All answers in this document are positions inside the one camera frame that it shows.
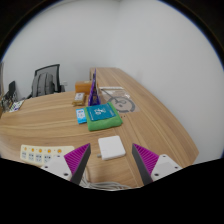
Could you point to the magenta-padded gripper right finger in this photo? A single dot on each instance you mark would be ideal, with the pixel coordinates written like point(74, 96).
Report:
point(163, 166)

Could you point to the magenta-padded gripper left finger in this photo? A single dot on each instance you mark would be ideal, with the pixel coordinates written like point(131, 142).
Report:
point(58, 165)

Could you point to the white charger block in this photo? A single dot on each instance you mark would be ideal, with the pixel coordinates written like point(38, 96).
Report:
point(111, 147)

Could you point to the small blue card pack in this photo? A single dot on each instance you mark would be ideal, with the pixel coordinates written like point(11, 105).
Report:
point(81, 116)

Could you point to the green cloth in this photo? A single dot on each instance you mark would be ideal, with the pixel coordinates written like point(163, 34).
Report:
point(103, 126)

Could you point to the teal booklet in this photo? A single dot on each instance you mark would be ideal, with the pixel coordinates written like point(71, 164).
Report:
point(101, 112)

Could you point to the small yellow box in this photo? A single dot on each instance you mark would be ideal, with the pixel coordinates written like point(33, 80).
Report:
point(79, 99)

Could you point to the green and white leaflet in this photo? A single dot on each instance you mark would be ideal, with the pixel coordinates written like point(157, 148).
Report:
point(16, 105)

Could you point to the clear plastic bag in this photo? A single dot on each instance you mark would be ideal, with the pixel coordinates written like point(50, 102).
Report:
point(121, 103)

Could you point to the purple standing package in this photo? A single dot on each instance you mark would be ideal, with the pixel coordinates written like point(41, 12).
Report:
point(94, 95)

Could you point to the grey backpack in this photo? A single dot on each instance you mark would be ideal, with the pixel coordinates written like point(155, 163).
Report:
point(42, 85)

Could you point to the brown cardboard box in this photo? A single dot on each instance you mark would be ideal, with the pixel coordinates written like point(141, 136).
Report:
point(82, 86)

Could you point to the black printed box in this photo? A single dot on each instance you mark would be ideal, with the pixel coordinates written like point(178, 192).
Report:
point(11, 90)

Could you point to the black office chair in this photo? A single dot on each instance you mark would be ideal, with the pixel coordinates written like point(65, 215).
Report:
point(57, 71)

